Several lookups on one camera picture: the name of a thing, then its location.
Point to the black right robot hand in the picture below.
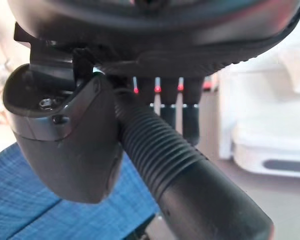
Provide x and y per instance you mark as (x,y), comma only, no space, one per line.
(150,30)

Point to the white bed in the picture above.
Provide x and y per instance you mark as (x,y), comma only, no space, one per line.
(265,112)

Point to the blue wheelchair backrest fabric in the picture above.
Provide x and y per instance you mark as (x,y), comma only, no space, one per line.
(22,190)

